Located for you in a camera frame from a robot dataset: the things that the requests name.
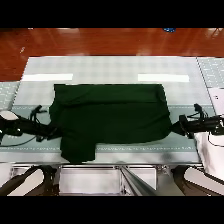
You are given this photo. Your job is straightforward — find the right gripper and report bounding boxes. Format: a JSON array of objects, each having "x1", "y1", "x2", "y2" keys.
[{"x1": 178, "y1": 114, "x2": 195, "y2": 138}]

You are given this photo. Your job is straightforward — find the dark green T-shirt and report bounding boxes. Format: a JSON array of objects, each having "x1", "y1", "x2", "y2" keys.
[{"x1": 48, "y1": 83, "x2": 173, "y2": 165}]

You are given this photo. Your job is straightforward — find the white garment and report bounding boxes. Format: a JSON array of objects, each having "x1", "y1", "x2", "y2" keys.
[{"x1": 193, "y1": 131, "x2": 224, "y2": 183}]

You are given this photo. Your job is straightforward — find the blue object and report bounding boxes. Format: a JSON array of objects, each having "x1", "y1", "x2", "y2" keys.
[{"x1": 162, "y1": 27, "x2": 177, "y2": 34}]

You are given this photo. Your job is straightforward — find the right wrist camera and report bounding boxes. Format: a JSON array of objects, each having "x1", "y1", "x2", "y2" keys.
[{"x1": 192, "y1": 103, "x2": 210, "y2": 119}]

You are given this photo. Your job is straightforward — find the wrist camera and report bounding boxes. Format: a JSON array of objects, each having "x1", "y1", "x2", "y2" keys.
[
  {"x1": 29, "y1": 104, "x2": 49, "y2": 119},
  {"x1": 192, "y1": 103, "x2": 210, "y2": 119}
]

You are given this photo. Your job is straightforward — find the black cable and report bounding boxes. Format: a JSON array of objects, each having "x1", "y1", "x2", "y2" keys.
[
  {"x1": 0, "y1": 135, "x2": 38, "y2": 148},
  {"x1": 206, "y1": 131, "x2": 224, "y2": 148}
]

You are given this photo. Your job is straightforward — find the silver frame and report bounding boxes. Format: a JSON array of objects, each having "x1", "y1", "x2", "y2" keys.
[{"x1": 6, "y1": 162, "x2": 224, "y2": 197}]

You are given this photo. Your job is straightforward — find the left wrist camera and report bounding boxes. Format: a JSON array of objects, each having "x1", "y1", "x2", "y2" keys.
[{"x1": 29, "y1": 104, "x2": 49, "y2": 119}]

